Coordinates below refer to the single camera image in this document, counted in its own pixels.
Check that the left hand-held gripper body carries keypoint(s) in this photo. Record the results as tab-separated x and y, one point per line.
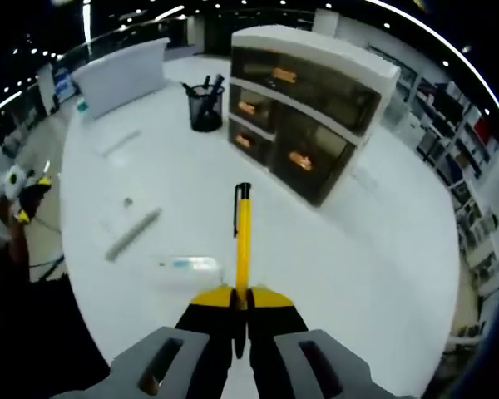
18	180

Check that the white plastic drawer cabinet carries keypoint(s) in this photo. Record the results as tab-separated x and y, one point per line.
316	108

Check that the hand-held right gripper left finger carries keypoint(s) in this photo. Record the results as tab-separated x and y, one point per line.
191	341

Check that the white box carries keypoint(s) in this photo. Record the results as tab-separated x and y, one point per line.
191	272

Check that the yellow pen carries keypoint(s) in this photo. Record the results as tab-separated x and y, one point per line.
243	241

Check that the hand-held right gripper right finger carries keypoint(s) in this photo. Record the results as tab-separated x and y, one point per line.
283	345

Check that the storage shelving unit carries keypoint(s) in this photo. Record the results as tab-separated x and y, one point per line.
461	158

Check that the person's left hand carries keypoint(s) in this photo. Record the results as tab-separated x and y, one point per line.
7	210

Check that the translucent white storage bin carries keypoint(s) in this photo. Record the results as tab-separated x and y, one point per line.
120	79

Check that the slim black pen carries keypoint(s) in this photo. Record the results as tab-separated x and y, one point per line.
207	82

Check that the short black marker pen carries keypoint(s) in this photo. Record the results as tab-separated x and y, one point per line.
219	85

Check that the black mesh pen holder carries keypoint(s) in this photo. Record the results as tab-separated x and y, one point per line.
206	114

